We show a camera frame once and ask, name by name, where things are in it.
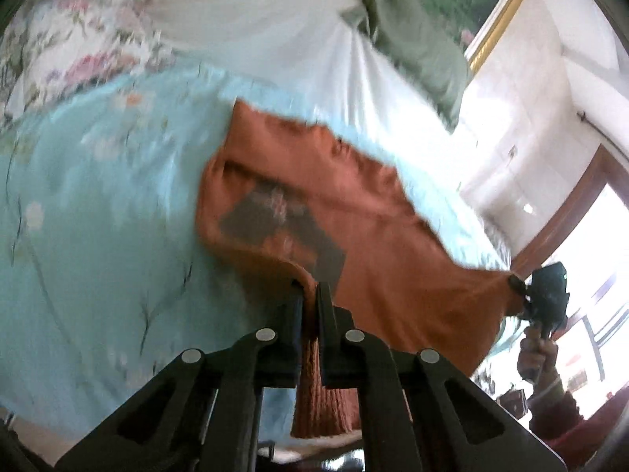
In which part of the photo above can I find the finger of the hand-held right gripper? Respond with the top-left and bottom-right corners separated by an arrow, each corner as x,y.
508,274 -> 528,310

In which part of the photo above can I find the person's right forearm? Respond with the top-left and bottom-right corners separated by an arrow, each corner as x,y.
529,372 -> 629,471

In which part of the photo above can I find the person's right hand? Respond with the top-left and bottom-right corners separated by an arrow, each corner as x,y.
517,323 -> 560,383

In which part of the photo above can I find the rust orange knit sweater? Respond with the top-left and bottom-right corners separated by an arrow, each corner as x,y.
195,98 -> 522,439

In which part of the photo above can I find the floral quilt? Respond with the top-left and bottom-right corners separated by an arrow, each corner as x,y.
0,0 -> 180,124

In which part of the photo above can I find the green pillow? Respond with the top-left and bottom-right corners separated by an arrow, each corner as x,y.
342,0 -> 473,131

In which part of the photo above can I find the light blue floral bed sheet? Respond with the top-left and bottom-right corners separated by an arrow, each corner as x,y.
0,57 -> 515,448

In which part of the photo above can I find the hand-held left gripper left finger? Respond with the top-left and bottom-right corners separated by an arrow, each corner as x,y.
55,280 -> 304,472

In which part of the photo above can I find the gold framed wall picture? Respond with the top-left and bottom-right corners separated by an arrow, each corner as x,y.
393,0 -> 534,72

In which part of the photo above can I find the wooden door frame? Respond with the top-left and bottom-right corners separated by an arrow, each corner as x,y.
511,144 -> 629,267

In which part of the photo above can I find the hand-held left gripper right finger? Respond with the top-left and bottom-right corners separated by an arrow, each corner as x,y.
315,282 -> 566,472

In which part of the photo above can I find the white blanket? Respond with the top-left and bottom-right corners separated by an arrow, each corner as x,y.
142,0 -> 463,173

